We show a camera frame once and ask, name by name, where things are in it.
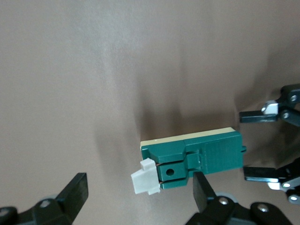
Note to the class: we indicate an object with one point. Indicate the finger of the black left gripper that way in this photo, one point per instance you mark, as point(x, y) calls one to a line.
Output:
point(255, 116)
point(260, 174)

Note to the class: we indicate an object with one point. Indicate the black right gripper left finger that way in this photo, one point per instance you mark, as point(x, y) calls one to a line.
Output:
point(75, 189)

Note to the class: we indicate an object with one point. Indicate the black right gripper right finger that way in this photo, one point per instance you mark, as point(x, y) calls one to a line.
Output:
point(201, 187)

